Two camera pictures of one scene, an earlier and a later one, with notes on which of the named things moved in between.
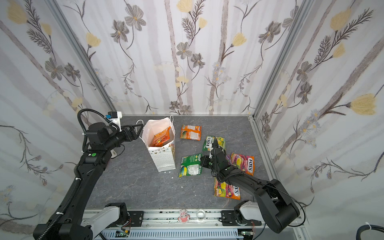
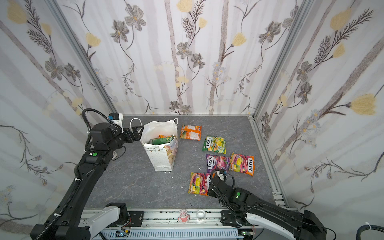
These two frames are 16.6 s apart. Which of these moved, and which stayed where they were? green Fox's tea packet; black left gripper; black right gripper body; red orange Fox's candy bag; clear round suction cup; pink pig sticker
Moved: black right gripper body; green Fox's tea packet
Stayed: clear round suction cup; pink pig sticker; black left gripper; red orange Fox's candy bag
